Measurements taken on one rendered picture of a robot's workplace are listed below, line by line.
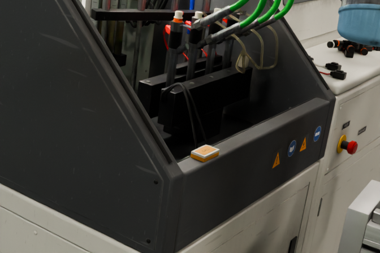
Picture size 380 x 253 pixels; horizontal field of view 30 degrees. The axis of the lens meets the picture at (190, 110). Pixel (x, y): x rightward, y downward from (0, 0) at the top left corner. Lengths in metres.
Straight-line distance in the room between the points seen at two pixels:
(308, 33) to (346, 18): 1.28
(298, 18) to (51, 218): 0.98
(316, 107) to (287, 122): 0.15
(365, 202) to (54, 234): 0.61
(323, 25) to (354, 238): 1.18
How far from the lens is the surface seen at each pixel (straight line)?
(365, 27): 0.80
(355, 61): 2.03
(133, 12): 1.67
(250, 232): 1.55
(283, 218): 1.69
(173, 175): 1.18
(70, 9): 1.25
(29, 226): 1.45
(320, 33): 2.17
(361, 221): 1.10
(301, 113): 1.60
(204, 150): 1.28
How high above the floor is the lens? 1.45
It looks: 19 degrees down
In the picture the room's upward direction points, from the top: 8 degrees clockwise
